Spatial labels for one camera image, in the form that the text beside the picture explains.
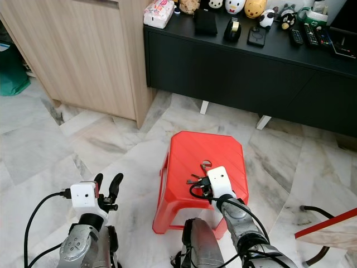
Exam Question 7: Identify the bunch of keys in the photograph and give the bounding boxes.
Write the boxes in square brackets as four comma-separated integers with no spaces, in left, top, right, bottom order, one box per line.
[187,160,213,186]

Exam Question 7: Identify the red plastic stool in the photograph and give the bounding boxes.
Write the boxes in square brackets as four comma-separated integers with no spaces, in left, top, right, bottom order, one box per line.
[152,131,249,235]

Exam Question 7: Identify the silver robot right leg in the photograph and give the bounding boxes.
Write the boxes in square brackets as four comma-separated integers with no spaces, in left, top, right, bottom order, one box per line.
[178,217,230,268]

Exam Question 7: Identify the black low console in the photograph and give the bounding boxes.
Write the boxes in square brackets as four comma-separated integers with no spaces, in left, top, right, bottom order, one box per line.
[143,8,357,138]

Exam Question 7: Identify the light wooden cabinet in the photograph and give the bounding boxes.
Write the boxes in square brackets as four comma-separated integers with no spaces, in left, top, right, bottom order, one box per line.
[0,0,157,128]

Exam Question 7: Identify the red edged table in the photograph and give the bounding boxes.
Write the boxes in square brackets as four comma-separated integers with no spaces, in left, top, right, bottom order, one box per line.
[294,207,357,250]

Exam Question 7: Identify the green bag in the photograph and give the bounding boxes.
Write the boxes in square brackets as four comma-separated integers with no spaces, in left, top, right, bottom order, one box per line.
[0,44,31,97]

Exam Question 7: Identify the black tape dispenser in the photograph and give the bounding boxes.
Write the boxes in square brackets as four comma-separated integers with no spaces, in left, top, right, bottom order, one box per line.
[223,17,243,43]

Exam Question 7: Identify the black wallet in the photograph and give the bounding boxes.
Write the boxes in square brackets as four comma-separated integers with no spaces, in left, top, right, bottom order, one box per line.
[193,8,219,37]

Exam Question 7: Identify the white pink tissue pack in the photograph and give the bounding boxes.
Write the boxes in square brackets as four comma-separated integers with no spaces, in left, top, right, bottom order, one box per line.
[143,0,176,29]

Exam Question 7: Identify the short black remote control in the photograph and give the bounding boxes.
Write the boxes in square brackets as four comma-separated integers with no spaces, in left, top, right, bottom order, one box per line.
[288,26,306,47]

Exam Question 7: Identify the brown round ornament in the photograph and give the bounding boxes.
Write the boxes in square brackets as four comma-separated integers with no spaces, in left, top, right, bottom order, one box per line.
[178,0,201,15]

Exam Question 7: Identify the long black remote control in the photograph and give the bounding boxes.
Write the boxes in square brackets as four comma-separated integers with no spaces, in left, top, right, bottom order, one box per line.
[302,22,320,47]

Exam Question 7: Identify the yellow round toy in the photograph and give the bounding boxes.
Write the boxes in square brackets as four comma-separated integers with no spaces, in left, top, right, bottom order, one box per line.
[244,0,268,19]

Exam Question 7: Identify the black remote coloured buttons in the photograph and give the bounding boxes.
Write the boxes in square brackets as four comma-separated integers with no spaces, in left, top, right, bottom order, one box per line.
[315,26,335,47]

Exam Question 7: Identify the black flat device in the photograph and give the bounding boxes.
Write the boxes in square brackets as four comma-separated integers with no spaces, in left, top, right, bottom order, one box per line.
[327,28,357,60]

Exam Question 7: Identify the green white container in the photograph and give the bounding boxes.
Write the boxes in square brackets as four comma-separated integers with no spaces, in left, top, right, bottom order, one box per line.
[298,2,331,28]

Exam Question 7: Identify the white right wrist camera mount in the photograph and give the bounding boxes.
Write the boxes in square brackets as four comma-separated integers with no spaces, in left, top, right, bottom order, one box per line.
[207,166,235,210]

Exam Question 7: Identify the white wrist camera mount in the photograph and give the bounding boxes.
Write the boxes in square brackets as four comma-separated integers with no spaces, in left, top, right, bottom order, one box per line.
[207,166,235,210]
[70,181,108,224]

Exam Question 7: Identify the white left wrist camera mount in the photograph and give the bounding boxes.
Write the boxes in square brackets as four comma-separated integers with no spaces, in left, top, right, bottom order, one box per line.
[70,181,108,224]

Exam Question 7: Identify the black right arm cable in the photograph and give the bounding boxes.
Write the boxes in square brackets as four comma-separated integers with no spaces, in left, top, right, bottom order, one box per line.
[211,195,279,241]

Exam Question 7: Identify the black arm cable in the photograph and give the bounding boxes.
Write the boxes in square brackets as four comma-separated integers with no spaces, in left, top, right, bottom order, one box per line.
[24,190,73,268]
[211,195,279,241]

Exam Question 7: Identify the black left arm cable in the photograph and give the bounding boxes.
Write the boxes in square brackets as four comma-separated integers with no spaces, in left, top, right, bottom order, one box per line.
[24,190,73,268]

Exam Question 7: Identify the black floor hose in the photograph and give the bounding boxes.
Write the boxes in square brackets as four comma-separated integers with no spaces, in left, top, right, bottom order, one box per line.
[300,204,336,220]

